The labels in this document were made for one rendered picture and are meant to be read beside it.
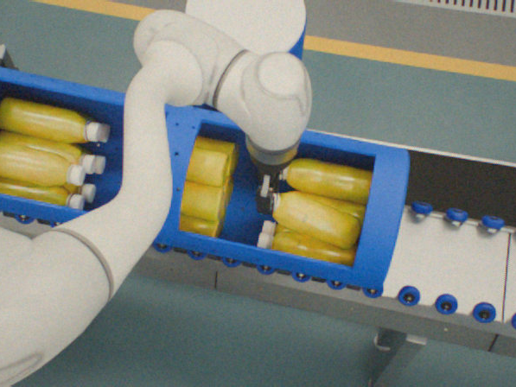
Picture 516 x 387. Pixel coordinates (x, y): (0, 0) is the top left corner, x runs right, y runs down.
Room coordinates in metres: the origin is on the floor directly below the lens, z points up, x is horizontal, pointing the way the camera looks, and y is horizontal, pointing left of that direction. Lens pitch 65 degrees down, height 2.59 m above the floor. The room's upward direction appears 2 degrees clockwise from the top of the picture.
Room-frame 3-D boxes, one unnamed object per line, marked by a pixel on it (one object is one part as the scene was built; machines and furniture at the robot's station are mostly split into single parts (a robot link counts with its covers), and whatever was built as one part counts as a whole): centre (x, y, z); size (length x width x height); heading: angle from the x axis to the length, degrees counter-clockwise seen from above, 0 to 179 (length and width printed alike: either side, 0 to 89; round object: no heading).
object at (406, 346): (0.55, -0.42, 0.31); 0.06 x 0.06 x 0.63; 80
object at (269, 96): (0.64, -0.02, 1.55); 0.13 x 0.11 x 0.16; 58
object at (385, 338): (0.69, -0.44, 0.31); 0.06 x 0.06 x 0.63; 80
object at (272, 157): (0.63, -0.04, 1.44); 0.09 x 0.09 x 0.06
